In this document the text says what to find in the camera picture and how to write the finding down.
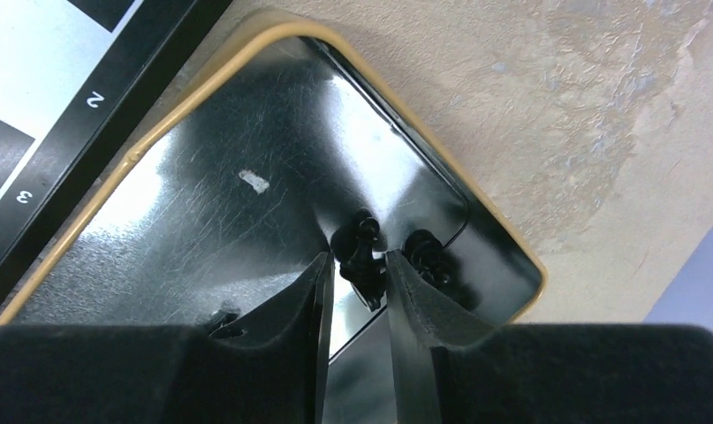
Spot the black pawn in tin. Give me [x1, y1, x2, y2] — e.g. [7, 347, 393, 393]
[402, 229, 456, 288]

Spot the black bishop in tin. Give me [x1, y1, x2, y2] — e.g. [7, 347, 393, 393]
[330, 209, 386, 312]

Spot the black white chessboard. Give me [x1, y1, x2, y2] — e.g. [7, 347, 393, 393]
[0, 0, 228, 306]

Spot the yellow tin with black pieces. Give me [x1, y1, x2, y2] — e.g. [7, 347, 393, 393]
[0, 8, 550, 424]

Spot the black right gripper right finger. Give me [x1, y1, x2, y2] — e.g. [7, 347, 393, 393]
[386, 253, 713, 423]

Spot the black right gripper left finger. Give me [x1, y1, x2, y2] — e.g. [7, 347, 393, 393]
[0, 253, 334, 423]

